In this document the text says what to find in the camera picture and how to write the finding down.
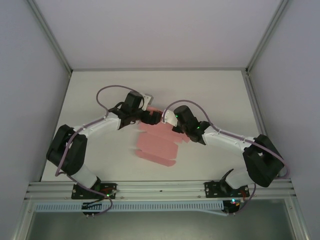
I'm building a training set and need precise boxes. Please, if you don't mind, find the pink paper box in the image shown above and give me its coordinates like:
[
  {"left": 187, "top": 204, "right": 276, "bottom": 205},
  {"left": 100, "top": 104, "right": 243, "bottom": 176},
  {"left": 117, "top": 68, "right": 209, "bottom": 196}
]
[{"left": 135, "top": 106, "right": 190, "bottom": 168}]

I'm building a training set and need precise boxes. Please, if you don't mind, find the black electronics board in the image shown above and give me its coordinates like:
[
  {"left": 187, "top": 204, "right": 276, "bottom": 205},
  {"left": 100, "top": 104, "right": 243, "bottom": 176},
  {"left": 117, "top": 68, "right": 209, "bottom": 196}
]
[
  {"left": 81, "top": 201, "right": 104, "bottom": 218},
  {"left": 223, "top": 199, "right": 243, "bottom": 216}
]

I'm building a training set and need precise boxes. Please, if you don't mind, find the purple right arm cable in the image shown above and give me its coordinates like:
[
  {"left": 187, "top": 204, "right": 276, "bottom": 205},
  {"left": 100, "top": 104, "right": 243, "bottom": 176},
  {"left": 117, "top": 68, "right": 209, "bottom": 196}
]
[{"left": 161, "top": 99, "right": 291, "bottom": 216}]

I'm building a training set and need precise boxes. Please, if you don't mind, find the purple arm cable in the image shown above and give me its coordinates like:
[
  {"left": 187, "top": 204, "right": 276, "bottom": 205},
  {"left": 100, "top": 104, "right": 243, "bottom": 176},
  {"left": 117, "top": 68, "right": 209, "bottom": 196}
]
[
  {"left": 161, "top": 99, "right": 291, "bottom": 216},
  {"left": 54, "top": 84, "right": 137, "bottom": 216}
]

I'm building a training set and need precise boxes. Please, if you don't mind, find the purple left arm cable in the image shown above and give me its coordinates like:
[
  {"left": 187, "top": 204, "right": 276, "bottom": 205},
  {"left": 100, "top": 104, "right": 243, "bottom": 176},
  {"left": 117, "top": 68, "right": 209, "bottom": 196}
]
[{"left": 54, "top": 84, "right": 137, "bottom": 216}]

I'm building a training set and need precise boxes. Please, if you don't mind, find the aluminium frame crossbar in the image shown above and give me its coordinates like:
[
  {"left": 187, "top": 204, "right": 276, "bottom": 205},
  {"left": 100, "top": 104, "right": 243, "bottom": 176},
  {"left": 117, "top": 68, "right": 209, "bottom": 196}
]
[{"left": 71, "top": 66, "right": 248, "bottom": 73}]

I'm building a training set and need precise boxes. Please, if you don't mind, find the aluminium mounting rail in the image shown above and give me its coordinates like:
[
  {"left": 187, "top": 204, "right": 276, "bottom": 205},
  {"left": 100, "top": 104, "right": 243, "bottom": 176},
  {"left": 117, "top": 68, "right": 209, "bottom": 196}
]
[{"left": 24, "top": 179, "right": 296, "bottom": 201}]

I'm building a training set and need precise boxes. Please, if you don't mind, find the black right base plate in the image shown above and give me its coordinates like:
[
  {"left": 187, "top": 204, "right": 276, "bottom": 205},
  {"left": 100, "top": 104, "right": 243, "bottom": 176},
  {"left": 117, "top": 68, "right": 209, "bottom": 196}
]
[{"left": 204, "top": 181, "right": 251, "bottom": 198}]

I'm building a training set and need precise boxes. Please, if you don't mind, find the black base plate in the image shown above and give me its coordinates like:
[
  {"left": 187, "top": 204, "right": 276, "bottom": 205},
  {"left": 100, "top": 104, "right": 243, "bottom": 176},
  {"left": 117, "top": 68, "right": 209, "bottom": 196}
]
[
  {"left": 71, "top": 183, "right": 118, "bottom": 200},
  {"left": 204, "top": 181, "right": 251, "bottom": 198}
]

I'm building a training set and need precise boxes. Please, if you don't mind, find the aluminium table side rail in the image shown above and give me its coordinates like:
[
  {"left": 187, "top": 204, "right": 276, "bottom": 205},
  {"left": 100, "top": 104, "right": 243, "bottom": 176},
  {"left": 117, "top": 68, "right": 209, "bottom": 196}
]
[{"left": 244, "top": 72, "right": 270, "bottom": 143}]

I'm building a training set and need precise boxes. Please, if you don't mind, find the white slotted cable duct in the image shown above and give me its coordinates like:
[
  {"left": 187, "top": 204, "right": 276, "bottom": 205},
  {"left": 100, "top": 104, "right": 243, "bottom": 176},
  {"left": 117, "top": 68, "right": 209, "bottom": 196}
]
[{"left": 34, "top": 201, "right": 225, "bottom": 214}]

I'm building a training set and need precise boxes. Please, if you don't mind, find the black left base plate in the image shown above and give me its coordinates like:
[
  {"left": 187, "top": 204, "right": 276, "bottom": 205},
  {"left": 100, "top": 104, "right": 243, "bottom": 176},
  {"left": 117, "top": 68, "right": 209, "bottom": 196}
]
[{"left": 71, "top": 183, "right": 118, "bottom": 200}]

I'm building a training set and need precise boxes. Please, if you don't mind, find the aluminium frame post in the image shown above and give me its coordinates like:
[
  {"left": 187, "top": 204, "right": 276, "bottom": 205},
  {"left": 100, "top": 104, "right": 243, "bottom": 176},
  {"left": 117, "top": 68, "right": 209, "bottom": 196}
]
[
  {"left": 12, "top": 197, "right": 37, "bottom": 240},
  {"left": 26, "top": 0, "right": 74, "bottom": 76},
  {"left": 245, "top": 0, "right": 293, "bottom": 76},
  {"left": 284, "top": 197, "right": 312, "bottom": 240}
]

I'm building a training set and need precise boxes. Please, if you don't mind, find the aluminium lower frame post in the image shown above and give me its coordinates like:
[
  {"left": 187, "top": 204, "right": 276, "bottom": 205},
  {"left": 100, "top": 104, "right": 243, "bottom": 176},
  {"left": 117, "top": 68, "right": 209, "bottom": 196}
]
[
  {"left": 12, "top": 197, "right": 37, "bottom": 240},
  {"left": 284, "top": 197, "right": 312, "bottom": 240}
]

